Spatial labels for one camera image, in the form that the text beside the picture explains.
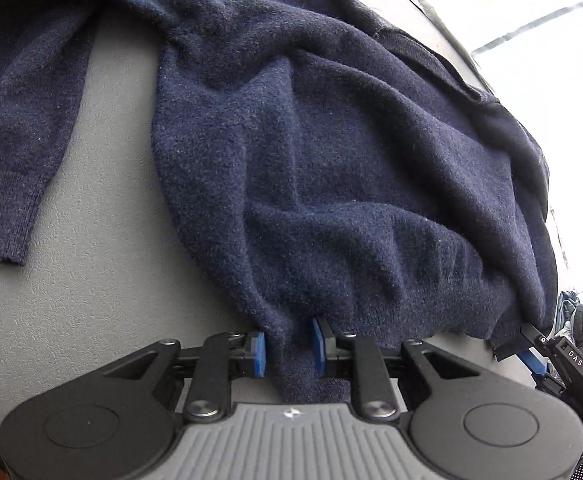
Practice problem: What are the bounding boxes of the navy blue knit sweater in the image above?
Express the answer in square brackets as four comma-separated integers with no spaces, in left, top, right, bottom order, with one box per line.
[0,0,557,403]

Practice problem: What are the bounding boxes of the grey shorts on pile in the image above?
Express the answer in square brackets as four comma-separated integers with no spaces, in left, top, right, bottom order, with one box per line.
[551,290,579,340]

